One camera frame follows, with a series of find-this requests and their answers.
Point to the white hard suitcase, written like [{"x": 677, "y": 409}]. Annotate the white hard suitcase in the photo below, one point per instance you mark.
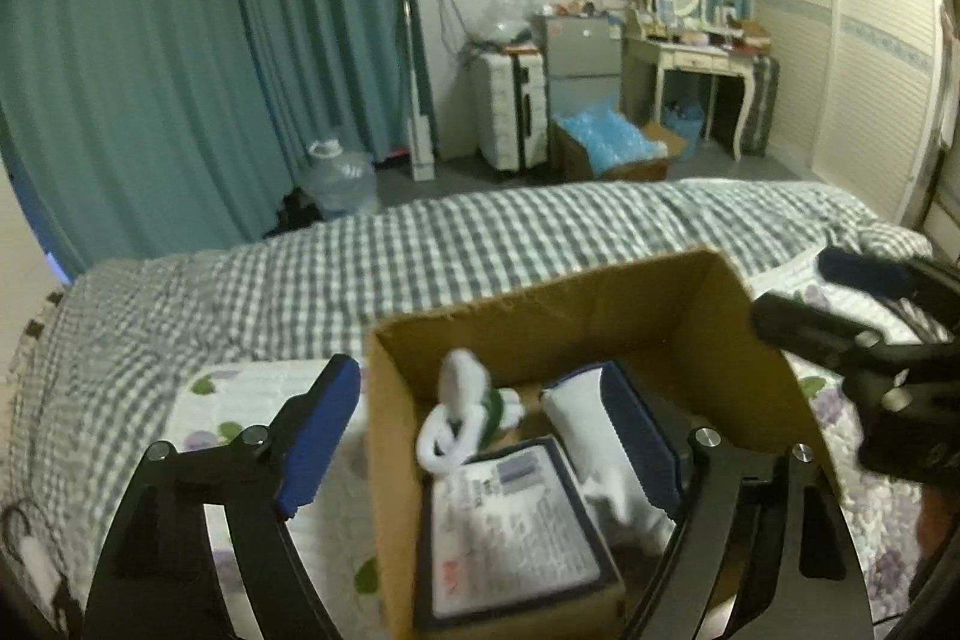
[{"x": 510, "y": 108}]

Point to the clear plastic bag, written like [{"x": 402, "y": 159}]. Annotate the clear plastic bag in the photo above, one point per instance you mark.
[{"x": 501, "y": 21}]

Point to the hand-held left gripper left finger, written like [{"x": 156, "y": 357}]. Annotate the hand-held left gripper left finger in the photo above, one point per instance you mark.
[{"x": 319, "y": 437}]

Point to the brown cardboard box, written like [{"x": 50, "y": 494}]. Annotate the brown cardboard box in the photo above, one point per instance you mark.
[{"x": 705, "y": 340}]

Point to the wide teal curtain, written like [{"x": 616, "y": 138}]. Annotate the wide teal curtain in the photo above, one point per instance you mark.
[{"x": 165, "y": 55}]

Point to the dark-edged printed packet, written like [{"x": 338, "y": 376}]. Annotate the dark-edged printed packet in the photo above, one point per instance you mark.
[{"x": 514, "y": 535}]

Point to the cream sliding wardrobe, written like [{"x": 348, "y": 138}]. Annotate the cream sliding wardrobe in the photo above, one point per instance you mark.
[{"x": 847, "y": 33}]

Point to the clear water jug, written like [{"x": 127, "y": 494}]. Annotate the clear water jug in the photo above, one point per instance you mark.
[{"x": 339, "y": 181}]

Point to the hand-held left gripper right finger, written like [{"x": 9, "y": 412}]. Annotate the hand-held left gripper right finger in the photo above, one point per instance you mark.
[{"x": 646, "y": 441}]

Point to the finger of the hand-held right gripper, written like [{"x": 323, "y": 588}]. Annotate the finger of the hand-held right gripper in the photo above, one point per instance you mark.
[
  {"x": 855, "y": 269},
  {"x": 806, "y": 321}
]

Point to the grey mini fridge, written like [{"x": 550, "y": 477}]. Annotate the grey mini fridge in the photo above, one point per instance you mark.
[{"x": 583, "y": 63}]

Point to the cream dressing table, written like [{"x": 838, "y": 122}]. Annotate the cream dressing table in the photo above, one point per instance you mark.
[{"x": 686, "y": 66}]

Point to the blue waste bin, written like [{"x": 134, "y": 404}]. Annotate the blue waste bin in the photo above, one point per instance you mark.
[{"x": 684, "y": 123}]

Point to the cardboard box of blue bags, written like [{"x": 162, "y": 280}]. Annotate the cardboard box of blue bags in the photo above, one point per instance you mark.
[{"x": 611, "y": 145}]

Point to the plain white sock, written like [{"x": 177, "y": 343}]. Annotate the plain white sock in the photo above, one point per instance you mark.
[{"x": 581, "y": 422}]

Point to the white sock with green band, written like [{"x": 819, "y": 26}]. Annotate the white sock with green band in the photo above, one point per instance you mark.
[{"x": 504, "y": 411}]

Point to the black bag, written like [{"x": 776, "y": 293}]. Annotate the black bag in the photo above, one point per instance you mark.
[{"x": 292, "y": 212}]

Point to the bed with checkered blanket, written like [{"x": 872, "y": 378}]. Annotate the bed with checkered blanket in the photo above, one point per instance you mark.
[{"x": 315, "y": 280}]

